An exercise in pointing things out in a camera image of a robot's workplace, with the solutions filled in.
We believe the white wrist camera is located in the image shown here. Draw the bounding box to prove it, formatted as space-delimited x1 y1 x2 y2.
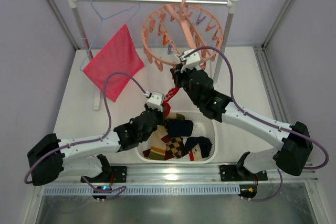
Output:
175 49 201 72
143 91 164 112

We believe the beige striped sock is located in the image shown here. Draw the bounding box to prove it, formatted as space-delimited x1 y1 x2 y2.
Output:
143 125 170 161

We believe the red sock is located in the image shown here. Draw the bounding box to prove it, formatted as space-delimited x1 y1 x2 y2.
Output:
163 87 179 106

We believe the white metal clothes rack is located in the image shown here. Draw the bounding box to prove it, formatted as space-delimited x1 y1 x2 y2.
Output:
67 0 239 111

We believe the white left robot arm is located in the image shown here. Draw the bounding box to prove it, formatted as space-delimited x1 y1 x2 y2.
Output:
24 104 167 186

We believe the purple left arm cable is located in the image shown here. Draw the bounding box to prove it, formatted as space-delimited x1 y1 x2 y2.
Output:
24 71 150 185

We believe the pink towel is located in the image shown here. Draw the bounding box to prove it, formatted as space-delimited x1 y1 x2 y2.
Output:
83 24 144 90

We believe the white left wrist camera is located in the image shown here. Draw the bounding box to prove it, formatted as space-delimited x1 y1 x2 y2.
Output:
143 91 164 112

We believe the blue wire hanger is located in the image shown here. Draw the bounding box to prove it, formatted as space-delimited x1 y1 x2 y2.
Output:
79 0 141 71

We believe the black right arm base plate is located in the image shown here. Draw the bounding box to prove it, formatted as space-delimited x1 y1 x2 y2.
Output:
219 165 268 182

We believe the aluminium front rail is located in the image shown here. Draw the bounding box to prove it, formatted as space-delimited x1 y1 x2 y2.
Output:
43 163 318 198

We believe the pink round clip hanger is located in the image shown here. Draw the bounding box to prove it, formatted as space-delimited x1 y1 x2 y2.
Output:
141 0 225 71

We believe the white perforated plastic basket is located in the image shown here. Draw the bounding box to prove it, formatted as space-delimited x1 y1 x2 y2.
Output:
135 111 218 164

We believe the navy blue sock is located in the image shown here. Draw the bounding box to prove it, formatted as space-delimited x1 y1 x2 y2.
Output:
165 119 194 137
185 136 212 162

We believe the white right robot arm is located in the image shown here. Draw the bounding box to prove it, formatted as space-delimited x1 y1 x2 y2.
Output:
170 64 313 180

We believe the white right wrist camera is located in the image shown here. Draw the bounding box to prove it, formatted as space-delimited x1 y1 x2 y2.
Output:
175 49 201 72

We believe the brown argyle sock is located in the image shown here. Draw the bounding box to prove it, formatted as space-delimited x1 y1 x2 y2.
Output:
160 128 188 161

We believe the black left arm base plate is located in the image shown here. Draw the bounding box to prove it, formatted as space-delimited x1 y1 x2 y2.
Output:
86 166 127 183

